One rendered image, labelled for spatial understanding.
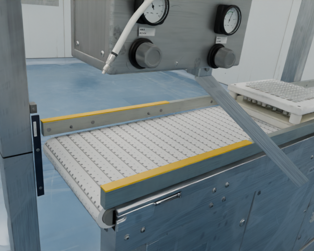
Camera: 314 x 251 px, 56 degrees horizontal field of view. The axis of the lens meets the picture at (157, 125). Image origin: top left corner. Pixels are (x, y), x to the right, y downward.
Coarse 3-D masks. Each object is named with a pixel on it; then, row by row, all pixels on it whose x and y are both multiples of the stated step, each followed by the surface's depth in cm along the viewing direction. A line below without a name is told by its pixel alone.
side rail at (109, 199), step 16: (288, 128) 71; (304, 128) 74; (256, 144) 62; (208, 160) 53; (224, 160) 57; (160, 176) 47; (176, 176) 49; (192, 176) 52; (112, 192) 42; (128, 192) 44; (144, 192) 46
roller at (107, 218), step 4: (112, 208) 45; (104, 212) 45; (108, 212) 44; (112, 212) 45; (104, 216) 44; (108, 216) 44; (112, 216) 45; (104, 220) 44; (108, 220) 45; (112, 220) 45; (108, 224) 45; (112, 224) 46
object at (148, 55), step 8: (144, 32) 31; (152, 32) 32; (136, 40) 31; (144, 40) 31; (136, 48) 31; (144, 48) 30; (152, 48) 30; (136, 56) 31; (144, 56) 30; (152, 56) 30; (160, 56) 31; (136, 64) 32; (144, 64) 31; (152, 64) 31
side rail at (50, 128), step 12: (300, 84) 122; (312, 84) 129; (204, 96) 89; (144, 108) 75; (156, 108) 78; (168, 108) 80; (180, 108) 83; (192, 108) 87; (72, 120) 64; (84, 120) 66; (96, 120) 68; (108, 120) 70; (120, 120) 72; (132, 120) 74; (48, 132) 62; (60, 132) 63
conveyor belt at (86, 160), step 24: (144, 120) 76; (168, 120) 78; (192, 120) 80; (216, 120) 81; (48, 144) 61; (72, 144) 60; (96, 144) 61; (120, 144) 62; (144, 144) 63; (168, 144) 64; (192, 144) 66; (216, 144) 67; (72, 168) 53; (96, 168) 53; (120, 168) 54; (144, 168) 54; (96, 192) 47; (96, 216) 44
